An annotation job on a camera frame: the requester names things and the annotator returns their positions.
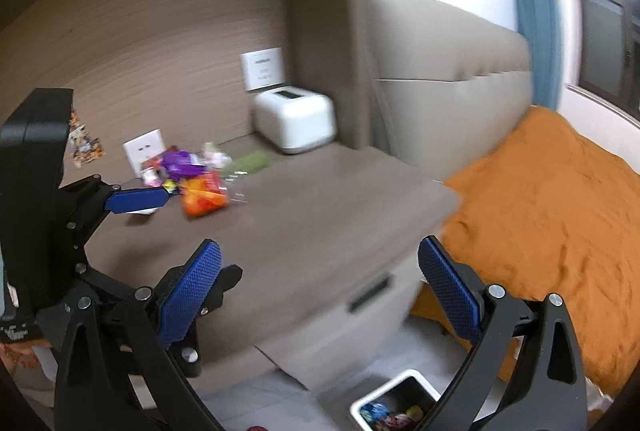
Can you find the purple snack bag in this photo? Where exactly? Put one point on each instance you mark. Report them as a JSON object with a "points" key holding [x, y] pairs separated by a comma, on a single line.
{"points": [[180, 165]]}

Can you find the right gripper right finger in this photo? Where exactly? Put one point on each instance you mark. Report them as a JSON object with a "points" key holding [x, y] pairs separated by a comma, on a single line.
{"points": [[547, 389]]}

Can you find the beige padded headboard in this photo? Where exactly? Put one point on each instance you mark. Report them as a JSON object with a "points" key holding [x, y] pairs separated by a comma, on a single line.
{"points": [[447, 85]]}

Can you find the white ribbed speaker box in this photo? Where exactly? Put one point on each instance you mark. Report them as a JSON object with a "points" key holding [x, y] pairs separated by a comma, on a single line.
{"points": [[295, 120]]}

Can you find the lower white wall socket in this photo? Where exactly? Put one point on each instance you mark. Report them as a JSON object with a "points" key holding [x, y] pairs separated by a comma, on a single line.
{"points": [[142, 148]]}

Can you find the crumpled clear white wrapper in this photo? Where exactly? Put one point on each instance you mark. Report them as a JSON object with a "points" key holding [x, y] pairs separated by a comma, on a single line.
{"points": [[213, 158]]}

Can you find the green tube wrapper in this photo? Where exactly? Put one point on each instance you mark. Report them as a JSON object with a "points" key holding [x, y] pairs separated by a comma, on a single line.
{"points": [[250, 163]]}

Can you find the blue curtain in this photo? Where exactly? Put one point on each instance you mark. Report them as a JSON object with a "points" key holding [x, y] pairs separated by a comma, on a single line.
{"points": [[540, 24]]}

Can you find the grey nightstand cabinet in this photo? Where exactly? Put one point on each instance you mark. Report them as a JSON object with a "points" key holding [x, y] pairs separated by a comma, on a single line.
{"points": [[327, 244]]}

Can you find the dark framed window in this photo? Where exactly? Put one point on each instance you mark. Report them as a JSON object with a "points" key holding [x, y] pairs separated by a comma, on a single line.
{"points": [[609, 64]]}

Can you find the pink white long wrapper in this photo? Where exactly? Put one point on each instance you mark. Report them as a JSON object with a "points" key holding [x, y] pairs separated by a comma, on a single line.
{"points": [[156, 178]]}

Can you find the red snack box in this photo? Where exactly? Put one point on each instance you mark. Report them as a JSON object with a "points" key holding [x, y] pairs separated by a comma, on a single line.
{"points": [[155, 163]]}

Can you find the orange bed blanket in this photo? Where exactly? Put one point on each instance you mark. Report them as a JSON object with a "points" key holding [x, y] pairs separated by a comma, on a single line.
{"points": [[550, 211]]}

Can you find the colourful wall stickers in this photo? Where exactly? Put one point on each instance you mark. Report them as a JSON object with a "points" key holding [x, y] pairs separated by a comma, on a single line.
{"points": [[84, 148]]}

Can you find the orange red snack bag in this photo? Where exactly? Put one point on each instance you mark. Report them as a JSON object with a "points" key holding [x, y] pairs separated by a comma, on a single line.
{"points": [[203, 195]]}

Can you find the upper white wall switch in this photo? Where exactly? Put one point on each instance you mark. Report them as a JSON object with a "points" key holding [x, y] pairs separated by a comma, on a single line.
{"points": [[262, 68]]}

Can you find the white rimmed trash bin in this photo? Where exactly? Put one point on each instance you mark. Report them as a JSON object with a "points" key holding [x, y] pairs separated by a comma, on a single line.
{"points": [[408, 396]]}

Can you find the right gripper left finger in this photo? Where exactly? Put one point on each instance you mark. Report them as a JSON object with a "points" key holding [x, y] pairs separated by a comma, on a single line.
{"points": [[116, 370]]}

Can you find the blue plastic wrapper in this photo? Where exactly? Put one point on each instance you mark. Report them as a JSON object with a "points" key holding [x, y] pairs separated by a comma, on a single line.
{"points": [[373, 412]]}

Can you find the red slipper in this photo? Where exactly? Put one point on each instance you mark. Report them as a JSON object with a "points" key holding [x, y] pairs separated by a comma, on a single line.
{"points": [[257, 428]]}

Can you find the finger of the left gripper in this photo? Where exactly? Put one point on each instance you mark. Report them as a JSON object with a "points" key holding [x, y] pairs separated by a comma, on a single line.
{"points": [[186, 352], [138, 199]]}

